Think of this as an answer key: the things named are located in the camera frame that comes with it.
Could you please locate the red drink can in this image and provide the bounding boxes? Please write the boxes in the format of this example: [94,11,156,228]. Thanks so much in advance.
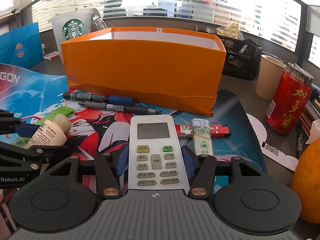
[265,62,313,134]

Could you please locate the orange fruit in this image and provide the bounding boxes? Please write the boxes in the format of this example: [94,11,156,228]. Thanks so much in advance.
[291,139,320,224]

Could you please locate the white crumpled tissue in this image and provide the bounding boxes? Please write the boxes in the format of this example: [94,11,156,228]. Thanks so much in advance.
[306,119,320,145]

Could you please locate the white round coaster card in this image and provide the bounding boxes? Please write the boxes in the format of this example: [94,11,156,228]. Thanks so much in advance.
[246,113,299,172]

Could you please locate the green packet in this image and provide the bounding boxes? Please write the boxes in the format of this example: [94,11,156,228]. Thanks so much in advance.
[10,104,74,147]

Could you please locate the stack of books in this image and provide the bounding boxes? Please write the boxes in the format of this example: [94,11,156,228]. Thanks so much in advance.
[299,85,319,137]

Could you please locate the yellow toy brick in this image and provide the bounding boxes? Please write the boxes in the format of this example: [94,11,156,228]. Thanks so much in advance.
[217,23,239,39]

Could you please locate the anime desk mat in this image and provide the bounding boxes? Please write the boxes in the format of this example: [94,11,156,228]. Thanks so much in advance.
[1,64,266,170]

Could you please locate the beige lotion tube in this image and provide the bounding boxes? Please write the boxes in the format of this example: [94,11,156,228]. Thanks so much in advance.
[25,114,71,149]

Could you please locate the black pen on desk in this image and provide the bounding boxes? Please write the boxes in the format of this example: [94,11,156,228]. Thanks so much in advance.
[296,122,303,159]

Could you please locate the blue paper bag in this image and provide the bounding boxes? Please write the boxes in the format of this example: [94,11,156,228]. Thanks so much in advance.
[0,22,43,69]

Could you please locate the orange cardboard box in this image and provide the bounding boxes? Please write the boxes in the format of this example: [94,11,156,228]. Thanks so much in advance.
[61,27,226,116]

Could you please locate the red white paper card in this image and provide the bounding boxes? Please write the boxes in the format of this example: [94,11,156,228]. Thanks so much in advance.
[43,51,60,61]

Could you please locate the grey black marker pen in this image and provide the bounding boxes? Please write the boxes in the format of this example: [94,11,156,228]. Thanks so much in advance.
[78,101,162,115]

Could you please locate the blue cap marker pen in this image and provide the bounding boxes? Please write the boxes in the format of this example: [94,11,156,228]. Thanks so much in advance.
[62,92,134,106]

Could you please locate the beige paper cup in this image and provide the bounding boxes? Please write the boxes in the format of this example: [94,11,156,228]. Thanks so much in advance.
[255,55,286,101]

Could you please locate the Starbucks plastic cup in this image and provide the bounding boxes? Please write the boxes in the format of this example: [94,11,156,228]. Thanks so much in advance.
[48,9,93,61]

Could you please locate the white remote control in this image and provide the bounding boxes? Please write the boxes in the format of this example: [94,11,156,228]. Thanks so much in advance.
[128,115,189,193]

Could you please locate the black mesh organizer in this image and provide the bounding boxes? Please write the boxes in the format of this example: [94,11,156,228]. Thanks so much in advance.
[194,24,264,81]

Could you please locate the small grey product box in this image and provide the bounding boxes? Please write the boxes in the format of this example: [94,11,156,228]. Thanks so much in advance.
[91,8,107,32]

